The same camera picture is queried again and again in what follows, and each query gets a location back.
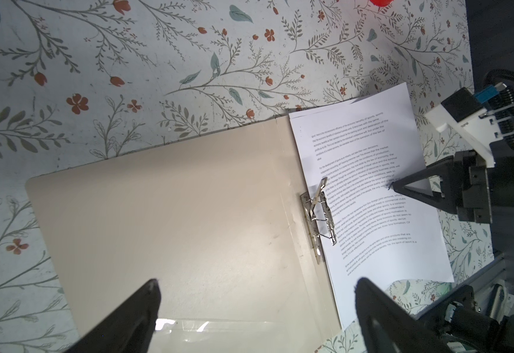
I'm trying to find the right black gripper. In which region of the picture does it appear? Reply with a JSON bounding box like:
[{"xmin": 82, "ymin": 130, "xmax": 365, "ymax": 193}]
[{"xmin": 391, "ymin": 150, "xmax": 514, "ymax": 224}]

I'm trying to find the printed paper sheet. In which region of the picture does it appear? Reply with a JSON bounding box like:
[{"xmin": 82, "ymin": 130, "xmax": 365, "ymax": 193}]
[{"xmin": 289, "ymin": 83, "xmax": 454, "ymax": 329}]

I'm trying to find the brown kraft paper folder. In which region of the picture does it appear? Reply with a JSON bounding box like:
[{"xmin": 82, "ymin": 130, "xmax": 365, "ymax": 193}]
[{"xmin": 25, "ymin": 117, "xmax": 341, "ymax": 352}]

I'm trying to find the silver folder lever clip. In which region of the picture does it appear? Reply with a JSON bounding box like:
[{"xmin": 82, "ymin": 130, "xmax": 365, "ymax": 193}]
[{"xmin": 300, "ymin": 176, "xmax": 337, "ymax": 265}]

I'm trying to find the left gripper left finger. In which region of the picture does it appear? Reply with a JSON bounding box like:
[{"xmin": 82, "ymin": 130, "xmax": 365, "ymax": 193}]
[{"xmin": 67, "ymin": 279, "xmax": 161, "ymax": 353}]

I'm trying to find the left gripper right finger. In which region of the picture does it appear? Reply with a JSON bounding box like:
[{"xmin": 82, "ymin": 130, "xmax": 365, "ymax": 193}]
[{"xmin": 355, "ymin": 277, "xmax": 451, "ymax": 352}]

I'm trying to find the red pen cup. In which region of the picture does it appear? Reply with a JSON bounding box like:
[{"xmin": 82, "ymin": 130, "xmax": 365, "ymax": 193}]
[{"xmin": 370, "ymin": 0, "xmax": 393, "ymax": 7}]

